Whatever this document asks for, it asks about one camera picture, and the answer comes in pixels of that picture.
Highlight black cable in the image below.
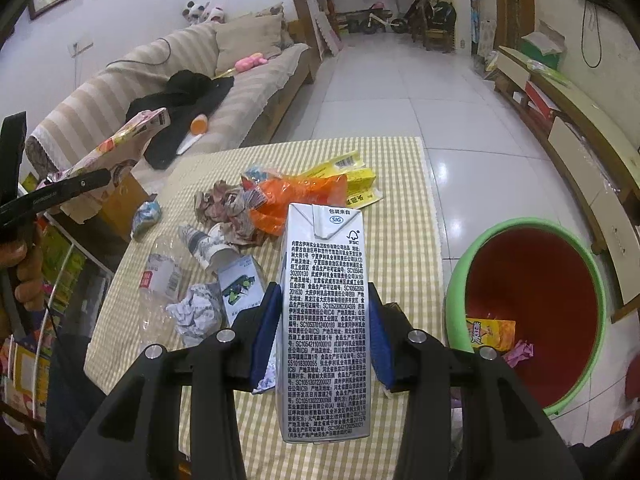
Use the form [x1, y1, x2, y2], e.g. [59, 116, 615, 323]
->
[105, 35, 173, 68]

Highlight orange plastic bag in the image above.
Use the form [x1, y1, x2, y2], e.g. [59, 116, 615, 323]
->
[241, 172, 348, 237]

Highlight yellow red snack packet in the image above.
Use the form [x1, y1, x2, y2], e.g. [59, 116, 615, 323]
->
[465, 316, 517, 352]

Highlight grey milk carton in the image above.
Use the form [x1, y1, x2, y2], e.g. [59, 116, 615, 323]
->
[276, 202, 373, 445]

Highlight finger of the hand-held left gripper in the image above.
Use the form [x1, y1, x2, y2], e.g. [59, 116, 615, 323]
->
[0, 169, 112, 221]
[0, 112, 27, 206]

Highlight clear plastic bottle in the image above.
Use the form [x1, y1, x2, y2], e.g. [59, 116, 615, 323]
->
[139, 235, 183, 306]

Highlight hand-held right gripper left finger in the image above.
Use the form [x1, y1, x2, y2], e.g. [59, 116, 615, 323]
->
[57, 281, 283, 480]

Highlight yellow checked tablecloth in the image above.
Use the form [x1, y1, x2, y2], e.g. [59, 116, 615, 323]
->
[84, 136, 453, 480]

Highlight small blue white box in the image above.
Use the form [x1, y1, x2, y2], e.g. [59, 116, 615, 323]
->
[216, 255, 268, 328]

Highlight wooden partition shelf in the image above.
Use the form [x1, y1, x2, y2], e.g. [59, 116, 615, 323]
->
[282, 0, 346, 56]

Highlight white balance bike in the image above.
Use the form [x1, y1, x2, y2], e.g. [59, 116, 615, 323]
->
[346, 2, 408, 36]

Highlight patterned paper cup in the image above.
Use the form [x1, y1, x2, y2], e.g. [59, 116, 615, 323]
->
[178, 222, 246, 270]

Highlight brown cardboard box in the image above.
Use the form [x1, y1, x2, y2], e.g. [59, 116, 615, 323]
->
[97, 172, 151, 241]

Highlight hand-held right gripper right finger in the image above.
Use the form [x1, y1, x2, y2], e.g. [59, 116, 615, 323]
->
[367, 282, 586, 480]

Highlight person's left hand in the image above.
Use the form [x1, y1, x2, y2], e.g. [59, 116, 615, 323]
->
[0, 237, 45, 311]

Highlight yellow plastic packet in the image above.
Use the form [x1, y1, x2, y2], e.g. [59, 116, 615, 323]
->
[300, 150, 385, 208]

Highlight white bottle with orange cap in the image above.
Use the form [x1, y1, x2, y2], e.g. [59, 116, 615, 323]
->
[175, 114, 210, 156]

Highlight beige striped sofa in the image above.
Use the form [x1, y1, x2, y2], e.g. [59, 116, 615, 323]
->
[25, 14, 316, 176]

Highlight black clothing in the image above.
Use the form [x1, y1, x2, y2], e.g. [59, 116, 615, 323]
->
[125, 71, 235, 170]

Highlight green bin with red inside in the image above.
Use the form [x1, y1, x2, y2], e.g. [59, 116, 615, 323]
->
[444, 216, 608, 418]

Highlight patterned pillow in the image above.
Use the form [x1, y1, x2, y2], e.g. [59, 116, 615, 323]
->
[255, 4, 296, 48]

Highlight cream wooden tv cabinet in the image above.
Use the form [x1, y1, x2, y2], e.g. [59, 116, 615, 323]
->
[492, 45, 640, 323]

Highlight beige pillow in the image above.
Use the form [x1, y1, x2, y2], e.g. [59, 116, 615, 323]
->
[215, 12, 283, 63]

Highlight wooden chair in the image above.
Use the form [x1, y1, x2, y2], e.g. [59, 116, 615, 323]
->
[425, 2, 458, 52]

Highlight crumpled blue wrapper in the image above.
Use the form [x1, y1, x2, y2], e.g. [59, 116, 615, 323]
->
[131, 200, 163, 238]

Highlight crumpled pink paper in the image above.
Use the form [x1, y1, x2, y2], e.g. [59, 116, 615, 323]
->
[502, 340, 535, 367]

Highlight crumpled brown paper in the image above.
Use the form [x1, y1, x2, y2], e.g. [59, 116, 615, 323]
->
[194, 180, 261, 248]

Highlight crumpled white paper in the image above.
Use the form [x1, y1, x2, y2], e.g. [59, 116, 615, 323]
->
[165, 282, 223, 338]

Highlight pink toy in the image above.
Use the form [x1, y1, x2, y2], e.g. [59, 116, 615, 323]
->
[235, 52, 268, 72]

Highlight green box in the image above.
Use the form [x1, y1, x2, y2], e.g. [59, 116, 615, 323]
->
[517, 20, 563, 68]

